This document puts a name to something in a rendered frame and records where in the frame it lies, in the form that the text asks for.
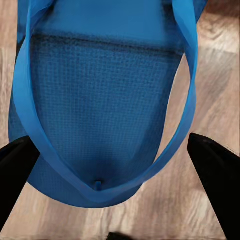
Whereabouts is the sandal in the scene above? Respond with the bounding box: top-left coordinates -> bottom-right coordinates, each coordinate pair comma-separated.
8,0 -> 208,209

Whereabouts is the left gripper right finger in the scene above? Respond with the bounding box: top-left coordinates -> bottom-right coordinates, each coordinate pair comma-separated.
187,133 -> 240,240

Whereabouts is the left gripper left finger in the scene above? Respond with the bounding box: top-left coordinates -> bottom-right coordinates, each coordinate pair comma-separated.
0,135 -> 40,233

